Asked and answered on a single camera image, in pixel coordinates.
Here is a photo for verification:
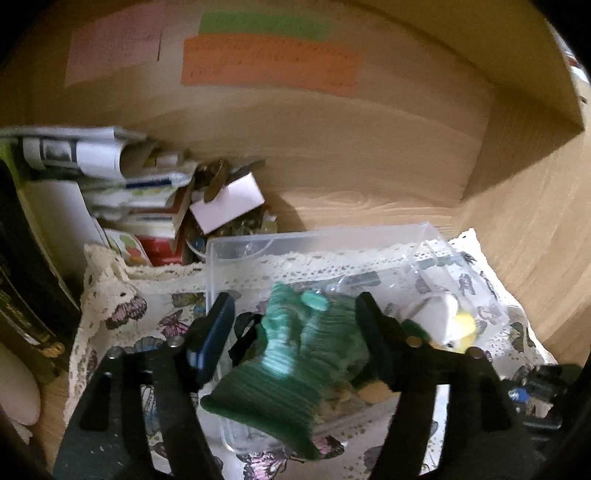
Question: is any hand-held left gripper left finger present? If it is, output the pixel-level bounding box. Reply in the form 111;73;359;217
53;292;236;480

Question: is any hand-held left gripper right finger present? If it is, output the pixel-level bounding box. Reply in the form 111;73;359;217
355;292;540;480

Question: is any green knitted glove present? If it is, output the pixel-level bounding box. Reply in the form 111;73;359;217
199;282;385;461

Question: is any round yellow sponge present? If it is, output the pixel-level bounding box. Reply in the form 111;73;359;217
444;311;479;355

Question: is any clear plastic storage box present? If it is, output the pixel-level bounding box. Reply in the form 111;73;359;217
205;222;528;459

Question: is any butterfly printed lace cloth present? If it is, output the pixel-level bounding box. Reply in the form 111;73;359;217
65;227;560;480

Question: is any glass bowl of trinkets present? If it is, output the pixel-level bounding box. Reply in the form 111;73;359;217
184;210;280;265

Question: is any small pink card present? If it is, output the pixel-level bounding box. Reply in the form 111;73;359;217
188;172;266;234

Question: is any stack of books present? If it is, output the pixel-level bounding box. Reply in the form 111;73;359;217
84;168;197;267

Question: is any white booklet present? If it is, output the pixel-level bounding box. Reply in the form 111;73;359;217
17;178;106;288

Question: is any dark wine bottle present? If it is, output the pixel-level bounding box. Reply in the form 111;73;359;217
0;157;83;372

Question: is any pale pink candle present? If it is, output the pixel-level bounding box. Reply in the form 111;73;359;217
0;344;42;426

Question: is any orange paper note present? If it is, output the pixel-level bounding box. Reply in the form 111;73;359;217
180;33;362;99

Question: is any pink paper note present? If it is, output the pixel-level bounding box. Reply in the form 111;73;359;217
64;0;168;87

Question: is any green paper note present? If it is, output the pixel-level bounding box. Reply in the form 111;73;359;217
198;9;334;43

